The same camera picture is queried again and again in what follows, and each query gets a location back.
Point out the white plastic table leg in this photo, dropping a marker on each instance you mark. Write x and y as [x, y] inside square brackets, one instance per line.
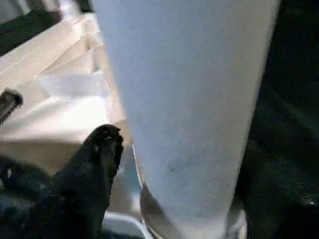
[187, 99]

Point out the white plastic table top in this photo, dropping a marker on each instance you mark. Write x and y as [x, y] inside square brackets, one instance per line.
[49, 112]

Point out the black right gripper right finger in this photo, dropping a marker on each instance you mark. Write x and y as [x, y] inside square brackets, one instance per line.
[279, 199]

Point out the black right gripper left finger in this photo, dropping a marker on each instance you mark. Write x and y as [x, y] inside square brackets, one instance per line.
[82, 189]

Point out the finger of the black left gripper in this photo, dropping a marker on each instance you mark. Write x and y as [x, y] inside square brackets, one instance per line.
[17, 179]
[10, 103]

